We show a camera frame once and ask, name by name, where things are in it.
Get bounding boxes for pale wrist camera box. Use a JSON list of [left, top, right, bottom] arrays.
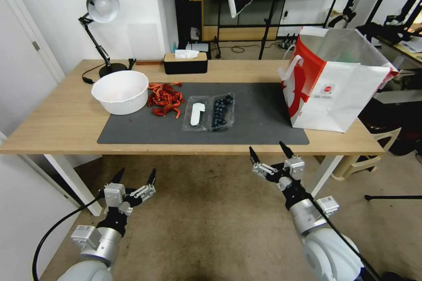
[[103, 182, 134, 216], [278, 155, 305, 190]]

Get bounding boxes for clear plastic takeout container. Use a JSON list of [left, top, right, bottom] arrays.
[[182, 92, 236, 133]]

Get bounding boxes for power strip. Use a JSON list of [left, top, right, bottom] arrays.
[[279, 33, 298, 50]]

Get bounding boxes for black and silver desk lamp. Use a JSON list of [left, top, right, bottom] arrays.
[[77, 0, 138, 79]]

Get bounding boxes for red and white takeout bag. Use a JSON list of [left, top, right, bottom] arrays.
[[278, 26, 400, 134]]

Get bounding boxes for blueberries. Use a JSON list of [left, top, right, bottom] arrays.
[[211, 94, 234, 130]]

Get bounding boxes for white table leg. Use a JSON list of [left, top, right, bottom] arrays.
[[44, 154, 103, 216], [309, 155, 346, 198]]

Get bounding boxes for white box device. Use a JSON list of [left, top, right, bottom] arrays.
[[185, 42, 210, 53]]

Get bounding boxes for black tissue box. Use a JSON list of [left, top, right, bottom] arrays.
[[163, 51, 209, 75]]

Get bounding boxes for black stand leg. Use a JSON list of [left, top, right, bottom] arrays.
[[364, 194, 422, 202]]

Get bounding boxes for black metal shelf frame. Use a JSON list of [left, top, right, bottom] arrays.
[[171, 0, 350, 61]]

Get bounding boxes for white plastic bowl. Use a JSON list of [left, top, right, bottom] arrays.
[[91, 71, 149, 116]]

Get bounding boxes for black lamp cable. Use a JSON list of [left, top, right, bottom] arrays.
[[81, 63, 110, 85]]

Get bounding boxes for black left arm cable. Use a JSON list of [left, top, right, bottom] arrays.
[[31, 191, 107, 281]]

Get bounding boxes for white tissue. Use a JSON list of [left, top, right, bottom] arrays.
[[174, 49, 200, 60]]

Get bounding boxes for dark grey desk mat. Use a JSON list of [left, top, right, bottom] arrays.
[[97, 82, 310, 145]]

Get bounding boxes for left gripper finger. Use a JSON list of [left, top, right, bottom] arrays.
[[133, 167, 157, 202], [110, 167, 126, 185]]

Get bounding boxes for beige plastic chair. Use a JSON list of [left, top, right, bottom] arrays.
[[331, 126, 403, 181]]

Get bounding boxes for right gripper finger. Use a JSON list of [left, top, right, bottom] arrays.
[[279, 141, 295, 160], [249, 146, 279, 177]]

